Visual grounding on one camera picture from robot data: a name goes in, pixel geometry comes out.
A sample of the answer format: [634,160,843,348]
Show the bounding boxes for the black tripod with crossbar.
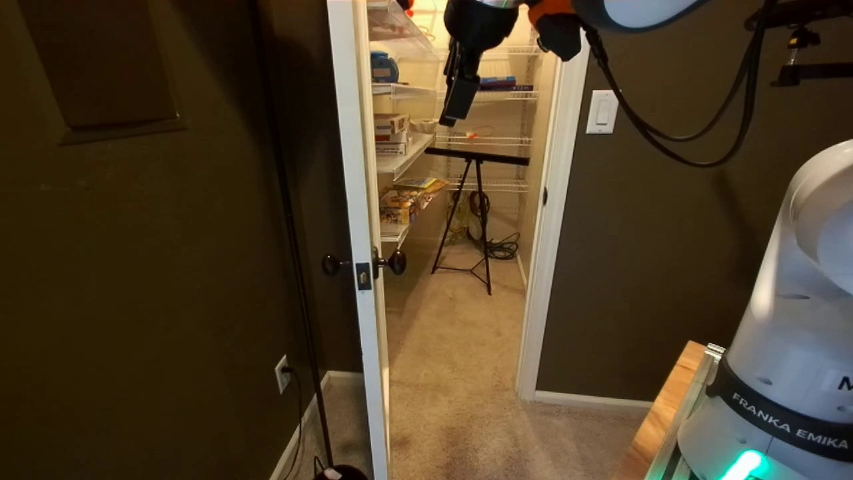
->
[424,144,532,299]

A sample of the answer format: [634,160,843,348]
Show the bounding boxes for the yellow food packages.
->
[380,173,454,225]

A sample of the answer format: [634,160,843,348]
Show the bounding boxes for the white wire pantry shelves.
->
[439,35,546,196]

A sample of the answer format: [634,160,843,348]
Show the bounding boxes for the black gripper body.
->
[444,0,519,88]

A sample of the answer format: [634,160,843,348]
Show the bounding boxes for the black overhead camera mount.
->
[743,0,853,88]

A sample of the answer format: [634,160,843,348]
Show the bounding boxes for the white pantry door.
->
[326,0,394,480]

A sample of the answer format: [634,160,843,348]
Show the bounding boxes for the blue pantry container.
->
[368,47,403,85]

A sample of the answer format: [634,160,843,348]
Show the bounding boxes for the black floor lamp base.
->
[312,461,370,480]

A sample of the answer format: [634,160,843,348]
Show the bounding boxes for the orange black wrist mount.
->
[523,0,586,64]

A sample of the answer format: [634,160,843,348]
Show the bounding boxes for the white light switch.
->
[583,88,624,137]

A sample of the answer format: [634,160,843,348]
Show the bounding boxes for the black floor lamp pole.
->
[250,0,338,471]

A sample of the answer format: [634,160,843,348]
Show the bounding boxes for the white wall outlet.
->
[271,351,296,396]

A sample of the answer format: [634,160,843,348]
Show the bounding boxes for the black round door knob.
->
[370,244,411,277]
[319,249,358,279]

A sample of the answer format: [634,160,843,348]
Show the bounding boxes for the white baseboard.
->
[531,385,655,412]
[266,368,368,480]

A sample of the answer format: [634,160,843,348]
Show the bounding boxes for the black cable bundle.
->
[467,189,523,264]

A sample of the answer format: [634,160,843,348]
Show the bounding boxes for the recessed brown wall panel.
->
[15,0,187,147]

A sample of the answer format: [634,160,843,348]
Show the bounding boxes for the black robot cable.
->
[582,16,767,171]

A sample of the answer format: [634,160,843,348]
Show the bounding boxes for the stacked boxes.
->
[374,112,414,144]

